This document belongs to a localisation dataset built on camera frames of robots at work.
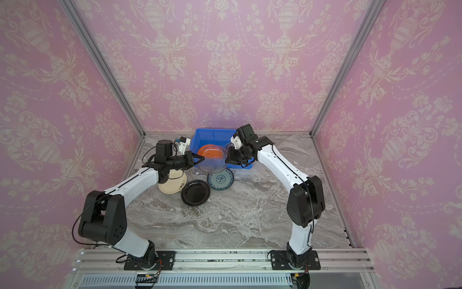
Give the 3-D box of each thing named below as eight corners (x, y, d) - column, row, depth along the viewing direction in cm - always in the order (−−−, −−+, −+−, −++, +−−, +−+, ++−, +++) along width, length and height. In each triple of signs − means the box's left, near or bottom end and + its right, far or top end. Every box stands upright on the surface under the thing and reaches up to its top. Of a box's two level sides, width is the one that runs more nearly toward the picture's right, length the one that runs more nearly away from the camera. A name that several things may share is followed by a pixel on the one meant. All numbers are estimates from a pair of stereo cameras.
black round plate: (180, 206, 91) (178, 203, 88) (185, 183, 100) (183, 179, 97) (208, 206, 91) (207, 203, 88) (211, 183, 100) (210, 179, 97)
